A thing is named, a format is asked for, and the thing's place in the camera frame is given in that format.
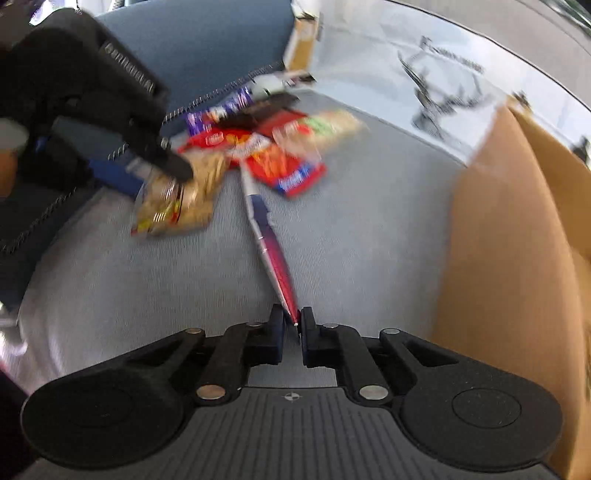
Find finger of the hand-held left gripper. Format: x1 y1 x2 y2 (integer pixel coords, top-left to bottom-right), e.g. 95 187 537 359
50 116 149 200
122 124 195 183

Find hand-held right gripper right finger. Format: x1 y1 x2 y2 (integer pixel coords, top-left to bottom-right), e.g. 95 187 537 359
299 306 462 406

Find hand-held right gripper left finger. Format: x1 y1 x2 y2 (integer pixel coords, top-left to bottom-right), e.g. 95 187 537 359
124 304 284 407

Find peanut snack bag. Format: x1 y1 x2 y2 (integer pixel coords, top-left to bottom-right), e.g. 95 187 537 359
130 151 230 238

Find red and blue snack packet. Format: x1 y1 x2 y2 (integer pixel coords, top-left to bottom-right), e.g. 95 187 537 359
239 165 299 326

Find purple snack packet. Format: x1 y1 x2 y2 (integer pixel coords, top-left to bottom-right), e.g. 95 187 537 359
186 87 256 136

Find dark brown snack packet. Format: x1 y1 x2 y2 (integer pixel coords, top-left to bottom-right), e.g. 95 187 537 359
216 93 302 131

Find green label cracker packet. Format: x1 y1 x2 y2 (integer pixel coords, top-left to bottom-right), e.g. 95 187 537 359
271 110 364 161

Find cardboard box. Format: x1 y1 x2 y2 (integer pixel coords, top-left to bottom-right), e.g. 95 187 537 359
433 93 591 480

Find red snack bag orange sticks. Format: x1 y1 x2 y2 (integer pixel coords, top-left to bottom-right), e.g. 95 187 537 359
244 142 327 200

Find blue sofa cushion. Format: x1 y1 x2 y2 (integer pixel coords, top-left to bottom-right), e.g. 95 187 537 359
0 0 297 310

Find white snack packet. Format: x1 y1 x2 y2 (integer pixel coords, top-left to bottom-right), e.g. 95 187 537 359
250 71 318 101

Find deer print tablecloth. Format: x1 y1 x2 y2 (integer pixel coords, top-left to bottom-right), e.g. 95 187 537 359
281 0 591 168

